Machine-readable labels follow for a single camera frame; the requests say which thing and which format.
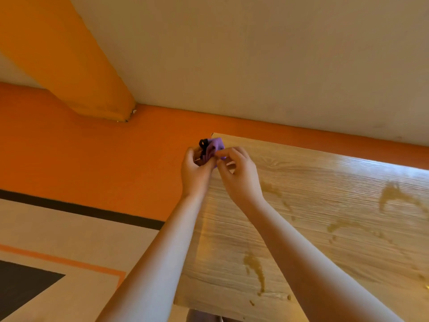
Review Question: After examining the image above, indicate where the person's right hand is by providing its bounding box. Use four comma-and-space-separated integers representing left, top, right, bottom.
214, 146, 266, 216

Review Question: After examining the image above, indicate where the person's left hand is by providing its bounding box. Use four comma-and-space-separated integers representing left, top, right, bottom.
181, 146, 219, 199

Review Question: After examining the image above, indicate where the person's right forearm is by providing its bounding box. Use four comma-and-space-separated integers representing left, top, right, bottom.
243, 199, 404, 322

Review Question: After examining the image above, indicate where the person's left forearm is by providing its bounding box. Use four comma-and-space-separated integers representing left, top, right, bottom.
95, 193, 209, 322

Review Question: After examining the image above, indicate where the purple cleaning cloth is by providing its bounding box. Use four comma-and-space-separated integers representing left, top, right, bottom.
199, 137, 228, 167

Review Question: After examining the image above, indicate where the wooden table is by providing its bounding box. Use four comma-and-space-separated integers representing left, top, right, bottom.
173, 132, 429, 322

